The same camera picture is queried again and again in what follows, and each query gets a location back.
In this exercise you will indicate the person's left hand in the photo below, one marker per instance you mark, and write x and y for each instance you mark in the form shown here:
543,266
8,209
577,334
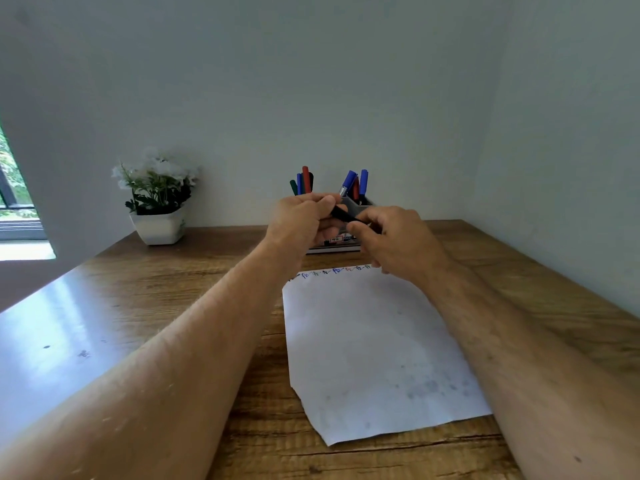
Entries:
295,224

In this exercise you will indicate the grey window frame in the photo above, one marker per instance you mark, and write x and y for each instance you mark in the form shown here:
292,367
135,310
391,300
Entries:
22,229

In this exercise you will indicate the green foliage outside window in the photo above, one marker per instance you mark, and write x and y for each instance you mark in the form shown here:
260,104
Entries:
17,179

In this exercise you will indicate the grey white desk organizer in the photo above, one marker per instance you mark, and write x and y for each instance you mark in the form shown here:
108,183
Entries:
357,207

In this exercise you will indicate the thick blue silver banded marker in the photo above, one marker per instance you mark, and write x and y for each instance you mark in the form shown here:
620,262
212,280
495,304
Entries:
349,179

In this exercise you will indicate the green cap slim marker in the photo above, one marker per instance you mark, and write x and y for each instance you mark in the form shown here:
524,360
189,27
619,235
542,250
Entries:
293,187

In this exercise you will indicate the black slim marker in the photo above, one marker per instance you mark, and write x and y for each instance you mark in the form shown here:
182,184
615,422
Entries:
342,213

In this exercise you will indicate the person's right forearm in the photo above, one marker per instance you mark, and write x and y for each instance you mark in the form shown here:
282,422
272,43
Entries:
540,384

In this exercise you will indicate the white paper sheet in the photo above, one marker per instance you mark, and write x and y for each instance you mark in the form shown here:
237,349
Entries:
370,344

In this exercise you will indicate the white potted flower plant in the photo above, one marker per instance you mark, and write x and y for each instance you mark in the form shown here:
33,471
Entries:
160,232

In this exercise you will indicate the person's right hand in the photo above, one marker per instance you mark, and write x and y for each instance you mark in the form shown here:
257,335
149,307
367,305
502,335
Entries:
405,244

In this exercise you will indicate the person's left forearm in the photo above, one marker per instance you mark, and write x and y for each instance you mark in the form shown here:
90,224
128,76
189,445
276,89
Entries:
150,384

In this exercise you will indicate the blue cap slim marker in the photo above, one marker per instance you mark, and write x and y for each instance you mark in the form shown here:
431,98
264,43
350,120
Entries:
299,183
363,180

